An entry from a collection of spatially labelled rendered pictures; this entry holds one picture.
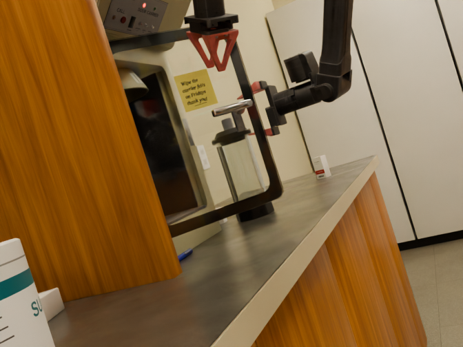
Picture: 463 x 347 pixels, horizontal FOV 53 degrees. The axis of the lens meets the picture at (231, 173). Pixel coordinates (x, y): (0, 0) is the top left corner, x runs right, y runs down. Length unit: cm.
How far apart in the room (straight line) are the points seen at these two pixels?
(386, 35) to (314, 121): 85
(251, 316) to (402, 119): 338
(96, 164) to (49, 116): 13
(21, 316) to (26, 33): 60
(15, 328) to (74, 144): 49
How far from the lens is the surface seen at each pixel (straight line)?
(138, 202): 80
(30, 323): 44
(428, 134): 385
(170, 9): 114
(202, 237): 109
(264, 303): 58
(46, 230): 94
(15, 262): 44
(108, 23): 98
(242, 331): 52
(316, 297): 88
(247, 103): 95
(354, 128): 388
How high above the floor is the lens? 109
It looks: 1 degrees down
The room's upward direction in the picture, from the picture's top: 18 degrees counter-clockwise
